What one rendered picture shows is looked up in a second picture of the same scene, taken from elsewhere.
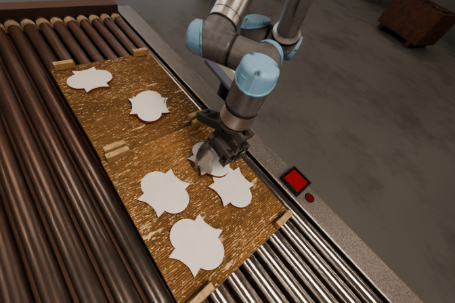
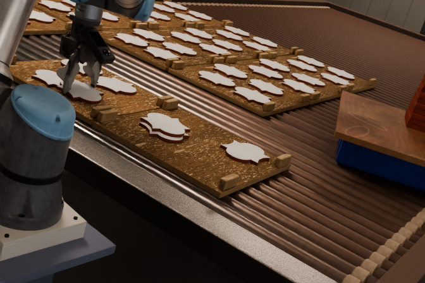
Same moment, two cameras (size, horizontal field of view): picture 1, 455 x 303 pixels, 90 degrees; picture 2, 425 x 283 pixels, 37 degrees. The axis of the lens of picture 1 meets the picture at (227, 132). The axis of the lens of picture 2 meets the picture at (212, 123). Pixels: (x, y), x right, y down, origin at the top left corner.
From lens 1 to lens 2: 211 cm
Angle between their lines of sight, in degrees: 114
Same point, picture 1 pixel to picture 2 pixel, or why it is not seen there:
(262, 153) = not seen: hidden behind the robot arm
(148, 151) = (141, 105)
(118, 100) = (200, 138)
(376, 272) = not seen: outside the picture
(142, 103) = (173, 124)
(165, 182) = (117, 86)
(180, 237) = not seen: hidden behind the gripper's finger
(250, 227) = (37, 66)
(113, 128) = (184, 119)
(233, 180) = (54, 79)
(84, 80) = (247, 148)
